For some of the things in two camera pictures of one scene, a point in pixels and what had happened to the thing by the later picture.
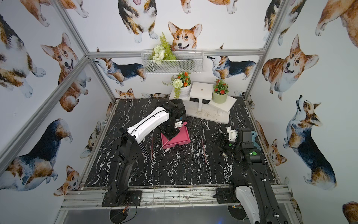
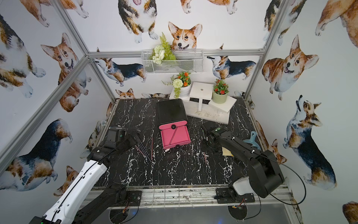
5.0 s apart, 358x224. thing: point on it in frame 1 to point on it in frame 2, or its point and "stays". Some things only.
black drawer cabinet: x=180 y=113 stays
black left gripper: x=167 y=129 to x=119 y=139
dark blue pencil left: x=145 y=151 stays
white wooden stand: x=200 y=104 stays
